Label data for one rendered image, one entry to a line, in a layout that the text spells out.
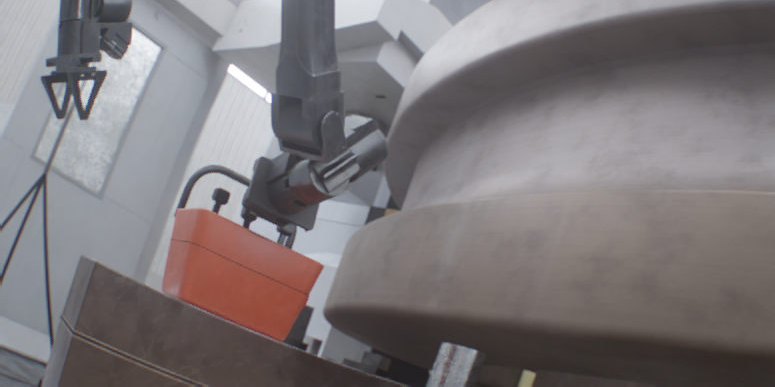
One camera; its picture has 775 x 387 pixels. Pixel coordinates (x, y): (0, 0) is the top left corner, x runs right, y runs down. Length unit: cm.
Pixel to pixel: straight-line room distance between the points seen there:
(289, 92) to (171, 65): 361
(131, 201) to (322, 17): 356
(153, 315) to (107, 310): 7
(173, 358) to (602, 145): 101
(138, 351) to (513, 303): 72
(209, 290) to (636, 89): 101
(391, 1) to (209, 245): 293
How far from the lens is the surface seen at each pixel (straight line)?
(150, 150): 436
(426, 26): 400
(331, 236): 580
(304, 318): 219
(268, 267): 96
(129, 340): 90
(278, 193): 92
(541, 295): 129
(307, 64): 81
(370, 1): 376
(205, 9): 440
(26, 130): 392
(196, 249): 93
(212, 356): 93
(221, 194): 101
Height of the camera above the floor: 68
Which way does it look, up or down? 16 degrees up
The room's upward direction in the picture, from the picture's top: 20 degrees clockwise
